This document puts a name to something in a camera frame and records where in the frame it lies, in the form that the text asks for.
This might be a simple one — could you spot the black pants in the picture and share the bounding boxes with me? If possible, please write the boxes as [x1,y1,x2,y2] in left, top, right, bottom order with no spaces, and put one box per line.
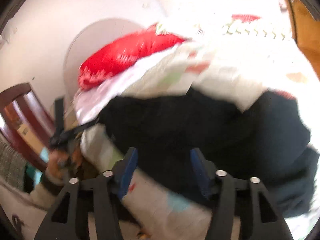
[98,89,319,217]

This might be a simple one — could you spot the person left hand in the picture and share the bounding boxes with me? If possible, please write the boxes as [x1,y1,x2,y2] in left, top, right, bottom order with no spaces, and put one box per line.
[45,146,83,185]

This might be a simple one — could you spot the dark red wooden chair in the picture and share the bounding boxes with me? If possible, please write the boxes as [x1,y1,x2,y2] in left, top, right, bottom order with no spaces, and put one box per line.
[1,82,55,172]

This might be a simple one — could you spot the pink white blanket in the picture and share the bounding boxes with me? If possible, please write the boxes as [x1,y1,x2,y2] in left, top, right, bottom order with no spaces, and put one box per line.
[73,45,178,124]

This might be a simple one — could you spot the red pillow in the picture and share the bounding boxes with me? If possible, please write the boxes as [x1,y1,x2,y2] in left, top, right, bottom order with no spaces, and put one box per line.
[77,15,262,92]

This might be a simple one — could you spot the white round headboard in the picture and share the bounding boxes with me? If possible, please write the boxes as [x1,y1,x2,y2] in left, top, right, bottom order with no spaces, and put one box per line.
[63,18,145,116]

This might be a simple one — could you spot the heart patterned quilt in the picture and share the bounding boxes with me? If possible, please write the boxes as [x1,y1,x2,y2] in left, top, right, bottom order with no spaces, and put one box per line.
[81,38,319,239]

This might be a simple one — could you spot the wooden door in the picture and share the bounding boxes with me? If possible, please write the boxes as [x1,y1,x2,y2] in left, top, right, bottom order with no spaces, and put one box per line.
[285,0,319,77]

